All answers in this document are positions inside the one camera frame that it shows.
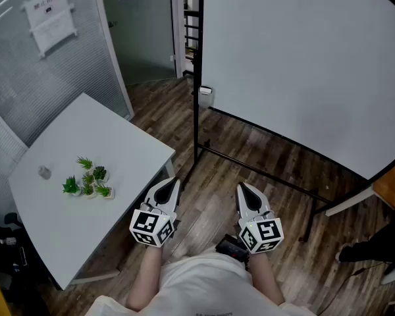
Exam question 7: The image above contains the wooden furniture top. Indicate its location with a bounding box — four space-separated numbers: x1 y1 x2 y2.
372 153 395 210

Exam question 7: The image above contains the white paper notice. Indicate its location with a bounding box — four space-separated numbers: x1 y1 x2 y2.
20 0 78 59

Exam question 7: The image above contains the white table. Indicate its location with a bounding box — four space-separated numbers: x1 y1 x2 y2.
7 92 176 291

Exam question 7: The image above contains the person's white shirt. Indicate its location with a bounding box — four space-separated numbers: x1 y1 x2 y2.
84 248 317 316

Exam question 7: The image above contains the person's left forearm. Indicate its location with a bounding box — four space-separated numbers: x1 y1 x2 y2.
126 242 166 312

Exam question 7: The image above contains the white metal bar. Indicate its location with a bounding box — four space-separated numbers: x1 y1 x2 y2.
325 186 375 218

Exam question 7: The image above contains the black metal rack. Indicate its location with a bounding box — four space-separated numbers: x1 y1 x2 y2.
183 8 200 77

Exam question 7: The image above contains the black waist device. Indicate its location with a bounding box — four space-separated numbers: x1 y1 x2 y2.
215 233 251 270

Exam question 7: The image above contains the frosted glass door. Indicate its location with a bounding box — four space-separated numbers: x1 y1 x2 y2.
99 0 179 86

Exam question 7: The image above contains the person's right forearm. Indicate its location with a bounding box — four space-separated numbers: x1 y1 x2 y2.
248 251 286 306

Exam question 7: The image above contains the cluster of small potted plants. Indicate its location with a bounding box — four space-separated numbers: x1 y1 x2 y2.
62 156 116 200

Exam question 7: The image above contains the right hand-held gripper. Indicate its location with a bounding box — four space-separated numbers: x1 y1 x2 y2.
236 182 284 255

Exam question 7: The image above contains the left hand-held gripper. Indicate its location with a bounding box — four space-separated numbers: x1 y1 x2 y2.
128 176 182 248

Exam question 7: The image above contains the large white projection board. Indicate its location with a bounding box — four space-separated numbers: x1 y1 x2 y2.
180 0 395 243

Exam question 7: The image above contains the black floor cable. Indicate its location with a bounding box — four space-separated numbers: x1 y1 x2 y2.
341 264 384 288

